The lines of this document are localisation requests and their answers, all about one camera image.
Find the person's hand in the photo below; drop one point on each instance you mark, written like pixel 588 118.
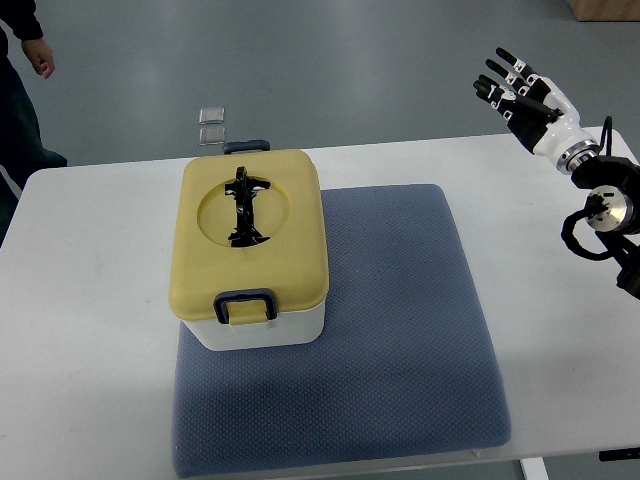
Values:
pixel 40 55

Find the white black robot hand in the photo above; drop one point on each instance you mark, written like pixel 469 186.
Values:
pixel 537 112

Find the yellow box lid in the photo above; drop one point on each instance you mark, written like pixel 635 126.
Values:
pixel 250 238

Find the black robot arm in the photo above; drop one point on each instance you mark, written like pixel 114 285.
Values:
pixel 611 209

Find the cardboard box corner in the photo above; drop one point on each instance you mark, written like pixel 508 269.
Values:
pixel 605 10

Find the white storage box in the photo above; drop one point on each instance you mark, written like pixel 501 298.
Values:
pixel 274 327

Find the person's dark sleeve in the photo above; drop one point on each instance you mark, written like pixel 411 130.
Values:
pixel 20 16

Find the person's dark trouser leg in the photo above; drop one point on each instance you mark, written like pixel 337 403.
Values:
pixel 22 150

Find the upper metal floor plate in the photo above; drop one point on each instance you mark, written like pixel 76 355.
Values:
pixel 211 115

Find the blue grey cushion mat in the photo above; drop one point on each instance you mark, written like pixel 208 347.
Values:
pixel 404 365

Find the white table leg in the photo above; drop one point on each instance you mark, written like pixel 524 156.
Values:
pixel 534 469

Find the black table bracket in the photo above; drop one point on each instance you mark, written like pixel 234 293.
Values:
pixel 619 455

